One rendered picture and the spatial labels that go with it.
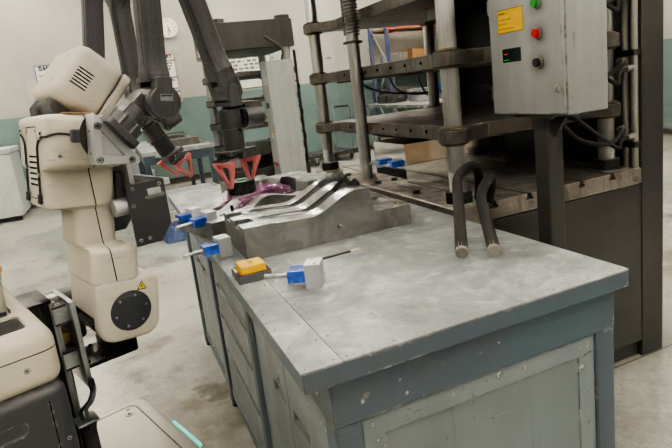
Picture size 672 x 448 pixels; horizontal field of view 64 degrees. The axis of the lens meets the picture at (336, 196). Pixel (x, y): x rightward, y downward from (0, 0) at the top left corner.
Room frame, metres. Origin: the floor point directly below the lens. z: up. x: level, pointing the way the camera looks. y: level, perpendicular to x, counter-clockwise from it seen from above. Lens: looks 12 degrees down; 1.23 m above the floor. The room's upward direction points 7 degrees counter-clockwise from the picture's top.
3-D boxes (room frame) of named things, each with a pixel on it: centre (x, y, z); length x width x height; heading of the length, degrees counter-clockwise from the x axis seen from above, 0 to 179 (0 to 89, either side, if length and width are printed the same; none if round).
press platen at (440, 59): (2.44, -0.54, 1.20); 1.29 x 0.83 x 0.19; 21
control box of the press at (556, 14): (1.64, -0.66, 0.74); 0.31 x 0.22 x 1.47; 21
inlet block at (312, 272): (1.14, 0.11, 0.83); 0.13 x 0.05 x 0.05; 83
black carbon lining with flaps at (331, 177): (1.58, 0.08, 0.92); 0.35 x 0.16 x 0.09; 111
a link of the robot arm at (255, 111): (1.48, 0.23, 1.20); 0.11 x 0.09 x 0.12; 133
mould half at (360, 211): (1.58, 0.07, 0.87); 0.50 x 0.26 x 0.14; 111
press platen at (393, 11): (2.44, -0.54, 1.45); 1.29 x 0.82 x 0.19; 21
